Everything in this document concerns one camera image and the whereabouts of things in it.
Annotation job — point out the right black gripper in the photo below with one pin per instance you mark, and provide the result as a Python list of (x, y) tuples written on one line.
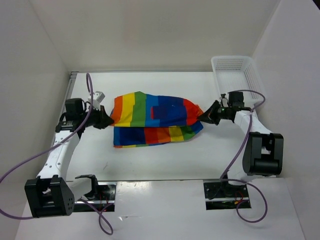
[(210, 115)]

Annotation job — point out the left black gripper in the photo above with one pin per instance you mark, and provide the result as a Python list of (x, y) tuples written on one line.
[(104, 120)]

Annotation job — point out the rainbow striped shorts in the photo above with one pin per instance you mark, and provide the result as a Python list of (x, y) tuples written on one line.
[(142, 119)]

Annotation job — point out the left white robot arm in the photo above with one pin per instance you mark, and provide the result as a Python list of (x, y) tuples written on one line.
[(48, 194)]

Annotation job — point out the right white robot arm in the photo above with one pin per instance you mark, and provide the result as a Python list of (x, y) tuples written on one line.
[(261, 151)]

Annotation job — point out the white plastic basket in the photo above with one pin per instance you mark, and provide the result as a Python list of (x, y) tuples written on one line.
[(237, 72)]

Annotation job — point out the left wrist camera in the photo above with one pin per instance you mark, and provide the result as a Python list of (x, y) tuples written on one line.
[(98, 97)]

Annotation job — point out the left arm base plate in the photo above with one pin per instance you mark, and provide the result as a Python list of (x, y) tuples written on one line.
[(104, 197)]

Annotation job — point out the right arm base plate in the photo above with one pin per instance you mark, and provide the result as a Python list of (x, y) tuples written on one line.
[(224, 196)]

